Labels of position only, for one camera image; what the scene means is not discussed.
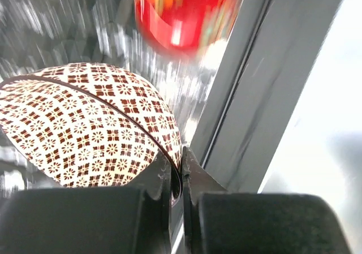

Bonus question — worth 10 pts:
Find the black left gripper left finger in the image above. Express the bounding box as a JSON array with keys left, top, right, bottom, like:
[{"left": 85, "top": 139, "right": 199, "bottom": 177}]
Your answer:
[{"left": 1, "top": 153, "right": 171, "bottom": 253}]

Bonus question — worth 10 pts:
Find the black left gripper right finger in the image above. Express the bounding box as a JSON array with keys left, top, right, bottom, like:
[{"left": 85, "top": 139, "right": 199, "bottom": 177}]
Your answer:
[{"left": 182, "top": 147, "right": 350, "bottom": 253}]

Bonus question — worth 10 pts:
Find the brown patterned bowl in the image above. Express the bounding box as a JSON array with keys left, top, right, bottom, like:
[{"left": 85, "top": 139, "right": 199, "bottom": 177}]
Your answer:
[{"left": 1, "top": 62, "right": 182, "bottom": 203}]

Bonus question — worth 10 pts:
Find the red floral plate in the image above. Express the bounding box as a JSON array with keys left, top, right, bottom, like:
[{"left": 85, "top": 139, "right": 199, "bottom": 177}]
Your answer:
[{"left": 134, "top": 0, "right": 242, "bottom": 55}]

